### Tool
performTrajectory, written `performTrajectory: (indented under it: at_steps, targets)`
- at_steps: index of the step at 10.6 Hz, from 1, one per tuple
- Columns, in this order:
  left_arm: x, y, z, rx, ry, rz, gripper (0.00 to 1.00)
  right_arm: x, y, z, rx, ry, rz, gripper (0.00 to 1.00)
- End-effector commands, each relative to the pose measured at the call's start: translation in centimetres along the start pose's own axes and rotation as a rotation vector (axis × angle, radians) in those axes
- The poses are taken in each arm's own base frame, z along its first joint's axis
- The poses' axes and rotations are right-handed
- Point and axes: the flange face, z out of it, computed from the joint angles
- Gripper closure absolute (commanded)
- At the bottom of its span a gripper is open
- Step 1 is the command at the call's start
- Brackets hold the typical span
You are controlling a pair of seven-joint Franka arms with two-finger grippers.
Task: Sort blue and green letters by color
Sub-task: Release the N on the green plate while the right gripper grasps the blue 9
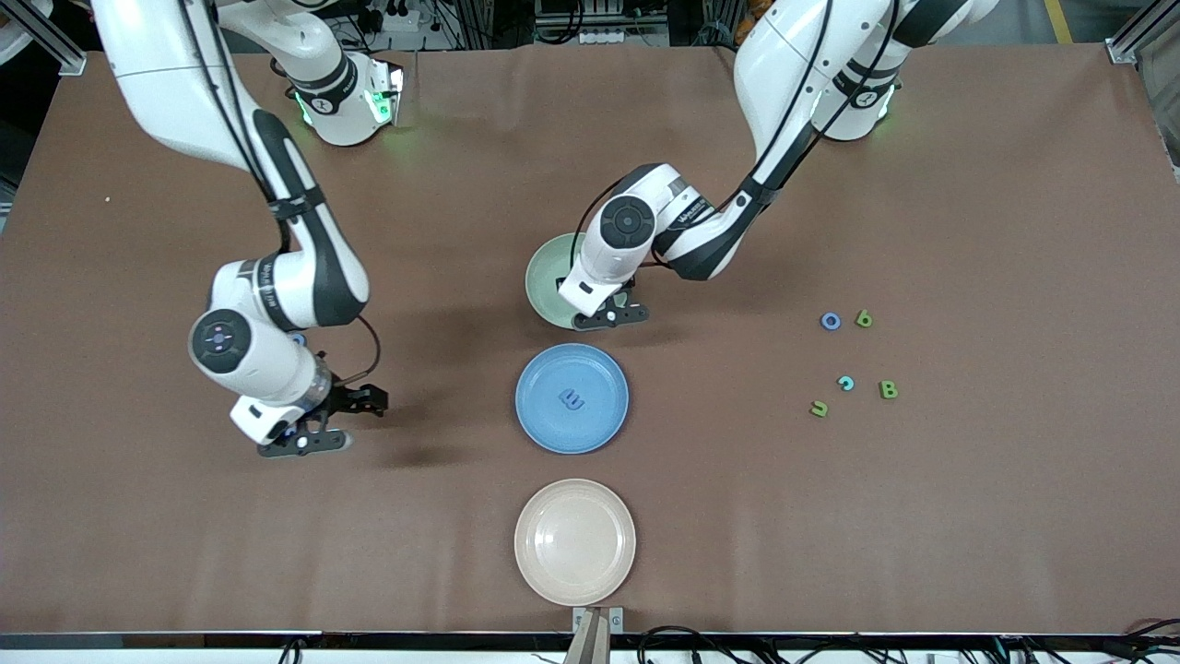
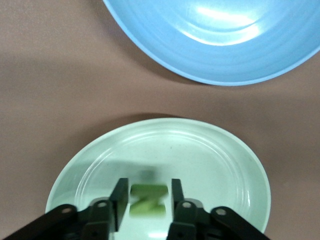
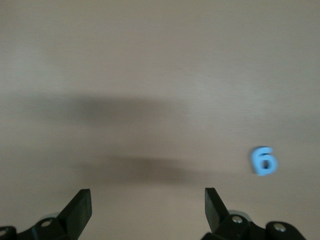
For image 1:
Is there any pale green round plate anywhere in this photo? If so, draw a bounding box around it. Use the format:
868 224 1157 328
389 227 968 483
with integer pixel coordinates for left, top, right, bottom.
525 232 637 331

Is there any blue round plate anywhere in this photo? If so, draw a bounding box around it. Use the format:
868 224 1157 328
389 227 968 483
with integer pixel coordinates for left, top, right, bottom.
515 343 631 455

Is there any beige round plate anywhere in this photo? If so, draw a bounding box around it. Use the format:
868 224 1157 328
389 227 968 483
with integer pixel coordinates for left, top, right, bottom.
513 478 637 607

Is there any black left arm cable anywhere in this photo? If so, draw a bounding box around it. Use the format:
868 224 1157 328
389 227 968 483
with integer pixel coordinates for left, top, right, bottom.
570 0 900 278

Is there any metal table edge bracket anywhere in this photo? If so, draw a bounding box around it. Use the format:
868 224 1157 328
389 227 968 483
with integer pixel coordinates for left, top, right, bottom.
564 606 625 664

